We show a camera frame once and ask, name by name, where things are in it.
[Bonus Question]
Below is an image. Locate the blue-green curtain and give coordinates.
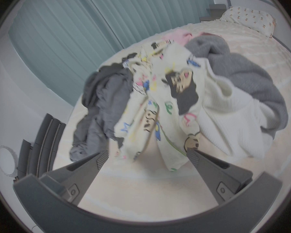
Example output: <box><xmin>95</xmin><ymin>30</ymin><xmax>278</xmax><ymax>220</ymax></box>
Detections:
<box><xmin>80</xmin><ymin>0</ymin><xmax>220</xmax><ymax>49</ymax></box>
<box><xmin>8</xmin><ymin>0</ymin><xmax>124</xmax><ymax>101</ymax></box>

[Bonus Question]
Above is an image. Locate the white printed pillow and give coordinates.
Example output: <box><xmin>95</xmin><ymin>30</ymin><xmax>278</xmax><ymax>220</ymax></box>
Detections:
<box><xmin>219</xmin><ymin>6</ymin><xmax>277</xmax><ymax>39</ymax></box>

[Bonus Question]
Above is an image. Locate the round mirror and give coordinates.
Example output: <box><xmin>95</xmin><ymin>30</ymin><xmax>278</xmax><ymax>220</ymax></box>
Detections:
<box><xmin>0</xmin><ymin>146</ymin><xmax>16</xmax><ymax>177</ymax></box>

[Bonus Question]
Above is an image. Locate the white knitted garment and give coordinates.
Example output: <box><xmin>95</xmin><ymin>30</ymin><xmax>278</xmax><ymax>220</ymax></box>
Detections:
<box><xmin>196</xmin><ymin>57</ymin><xmax>278</xmax><ymax>160</ymax></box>

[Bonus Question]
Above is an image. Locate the black garment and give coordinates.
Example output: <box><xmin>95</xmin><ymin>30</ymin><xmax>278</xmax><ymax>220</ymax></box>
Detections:
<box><xmin>84</xmin><ymin>63</ymin><xmax>135</xmax><ymax>109</ymax></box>

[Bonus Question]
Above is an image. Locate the white printed pyjama top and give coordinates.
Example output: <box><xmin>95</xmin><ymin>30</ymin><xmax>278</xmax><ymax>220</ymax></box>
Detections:
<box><xmin>114</xmin><ymin>39</ymin><xmax>206</xmax><ymax>172</ymax></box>

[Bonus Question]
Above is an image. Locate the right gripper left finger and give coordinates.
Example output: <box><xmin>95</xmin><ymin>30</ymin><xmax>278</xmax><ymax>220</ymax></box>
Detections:
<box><xmin>40</xmin><ymin>150</ymin><xmax>109</xmax><ymax>206</ymax></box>

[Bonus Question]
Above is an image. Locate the pink garment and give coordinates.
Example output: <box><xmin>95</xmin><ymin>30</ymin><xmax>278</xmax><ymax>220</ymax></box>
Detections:
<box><xmin>161</xmin><ymin>31</ymin><xmax>192</xmax><ymax>43</ymax></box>

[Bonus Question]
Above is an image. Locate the grey knitted garment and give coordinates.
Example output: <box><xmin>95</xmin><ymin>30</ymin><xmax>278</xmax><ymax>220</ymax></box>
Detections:
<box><xmin>184</xmin><ymin>34</ymin><xmax>289</xmax><ymax>140</ymax></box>

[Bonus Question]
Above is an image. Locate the dark grey garment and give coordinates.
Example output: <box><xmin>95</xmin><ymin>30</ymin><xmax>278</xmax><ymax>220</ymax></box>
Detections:
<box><xmin>70</xmin><ymin>73</ymin><xmax>134</xmax><ymax>162</ymax></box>

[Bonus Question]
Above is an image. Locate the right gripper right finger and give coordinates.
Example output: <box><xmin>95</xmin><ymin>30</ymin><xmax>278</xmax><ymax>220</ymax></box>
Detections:
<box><xmin>186</xmin><ymin>148</ymin><xmax>253</xmax><ymax>206</ymax></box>

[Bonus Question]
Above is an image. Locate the bed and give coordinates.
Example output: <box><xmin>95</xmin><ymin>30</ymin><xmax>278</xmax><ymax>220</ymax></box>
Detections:
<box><xmin>52</xmin><ymin>0</ymin><xmax>291</xmax><ymax>218</ymax></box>

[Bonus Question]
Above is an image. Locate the grey bedside table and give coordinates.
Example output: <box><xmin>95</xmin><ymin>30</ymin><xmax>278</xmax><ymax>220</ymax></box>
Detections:
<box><xmin>200</xmin><ymin>4</ymin><xmax>227</xmax><ymax>21</ymax></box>

